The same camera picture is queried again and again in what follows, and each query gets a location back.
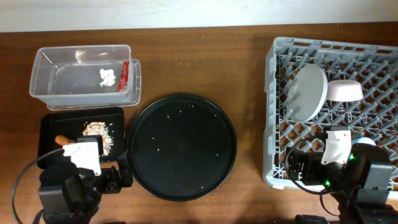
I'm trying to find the light blue cup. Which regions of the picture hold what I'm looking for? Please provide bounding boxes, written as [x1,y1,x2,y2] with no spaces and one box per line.
[351,137,376,146]

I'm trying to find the orange carrot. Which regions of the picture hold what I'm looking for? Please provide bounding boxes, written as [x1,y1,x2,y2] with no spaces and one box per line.
[55,135,73,146]

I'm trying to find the grey round plate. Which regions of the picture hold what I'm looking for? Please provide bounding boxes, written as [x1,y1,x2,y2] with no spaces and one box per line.
[285,64,328,123]

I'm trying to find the pink bowl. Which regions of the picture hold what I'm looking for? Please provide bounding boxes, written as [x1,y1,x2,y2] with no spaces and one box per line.
[326,80,364,102]

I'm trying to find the red snack wrapper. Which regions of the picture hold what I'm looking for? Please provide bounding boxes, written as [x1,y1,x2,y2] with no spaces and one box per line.
[118,61,129,92]

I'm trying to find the white tissue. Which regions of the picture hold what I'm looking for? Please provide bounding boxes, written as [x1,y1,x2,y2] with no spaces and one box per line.
[99,68,116,87]

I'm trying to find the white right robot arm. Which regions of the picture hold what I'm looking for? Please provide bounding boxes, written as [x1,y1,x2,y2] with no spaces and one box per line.
[286,143,397,223]

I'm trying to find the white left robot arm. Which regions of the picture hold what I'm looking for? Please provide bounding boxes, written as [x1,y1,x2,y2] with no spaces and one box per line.
[32,150,133,223]

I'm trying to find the grey dishwasher rack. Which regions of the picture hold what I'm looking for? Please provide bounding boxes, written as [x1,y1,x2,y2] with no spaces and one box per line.
[262,37,397,189]

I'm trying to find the peanut shells and rice scraps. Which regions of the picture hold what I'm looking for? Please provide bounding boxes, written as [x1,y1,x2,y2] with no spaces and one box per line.
[82,122,114,156]

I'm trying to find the round black tray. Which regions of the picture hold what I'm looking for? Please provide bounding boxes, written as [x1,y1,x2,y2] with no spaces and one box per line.
[126,93,237,202]

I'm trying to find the black rectangular tray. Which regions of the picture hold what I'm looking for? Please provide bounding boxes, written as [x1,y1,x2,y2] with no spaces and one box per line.
[37,107,126,162]

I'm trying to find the clear plastic bin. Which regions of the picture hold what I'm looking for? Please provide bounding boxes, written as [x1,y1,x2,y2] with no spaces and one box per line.
[29,45,142,111]

